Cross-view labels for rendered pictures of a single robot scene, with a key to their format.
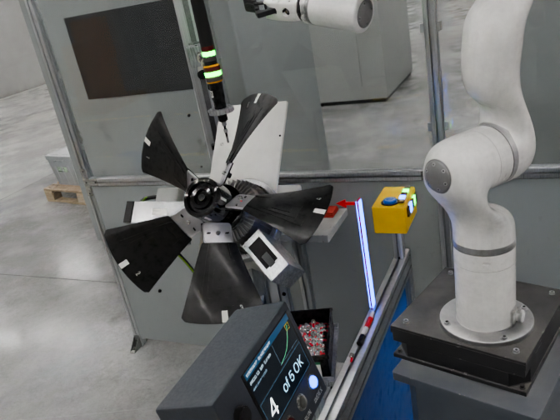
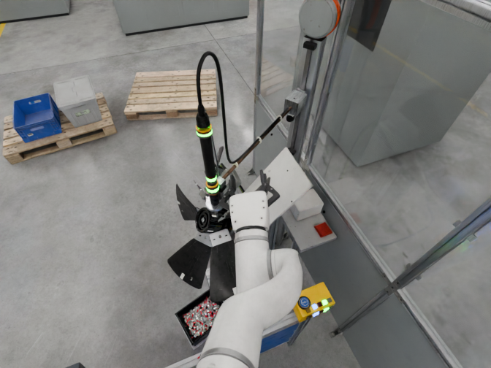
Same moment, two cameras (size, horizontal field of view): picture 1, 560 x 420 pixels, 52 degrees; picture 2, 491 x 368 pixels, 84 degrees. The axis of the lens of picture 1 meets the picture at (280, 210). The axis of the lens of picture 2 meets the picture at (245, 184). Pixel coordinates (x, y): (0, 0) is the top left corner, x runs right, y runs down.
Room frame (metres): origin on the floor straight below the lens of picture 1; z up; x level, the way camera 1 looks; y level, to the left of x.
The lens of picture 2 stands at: (1.17, -0.37, 2.29)
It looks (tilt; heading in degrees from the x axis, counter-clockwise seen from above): 51 degrees down; 41
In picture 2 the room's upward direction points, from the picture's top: straight up
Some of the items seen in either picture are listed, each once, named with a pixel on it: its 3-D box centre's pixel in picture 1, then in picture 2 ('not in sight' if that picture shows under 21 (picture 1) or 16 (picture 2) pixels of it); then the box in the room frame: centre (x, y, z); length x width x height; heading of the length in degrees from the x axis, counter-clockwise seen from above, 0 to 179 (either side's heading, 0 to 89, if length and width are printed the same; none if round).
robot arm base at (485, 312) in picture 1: (484, 282); not in sight; (1.02, -0.39, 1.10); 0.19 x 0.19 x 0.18
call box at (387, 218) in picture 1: (395, 211); (311, 302); (1.63, -0.35, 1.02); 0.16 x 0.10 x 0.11; 152
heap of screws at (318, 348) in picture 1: (302, 347); (203, 316); (1.29, 0.01, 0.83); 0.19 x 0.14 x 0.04; 169
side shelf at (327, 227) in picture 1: (295, 223); (303, 220); (2.08, -0.05, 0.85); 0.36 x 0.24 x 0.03; 62
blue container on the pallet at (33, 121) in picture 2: not in sight; (37, 117); (1.55, 3.30, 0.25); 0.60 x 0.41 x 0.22; 70
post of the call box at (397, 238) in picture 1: (398, 239); not in sight; (1.63, -0.35, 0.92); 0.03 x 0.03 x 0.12; 62
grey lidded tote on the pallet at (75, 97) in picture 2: not in sight; (80, 101); (2.02, 3.12, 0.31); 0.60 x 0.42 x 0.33; 69
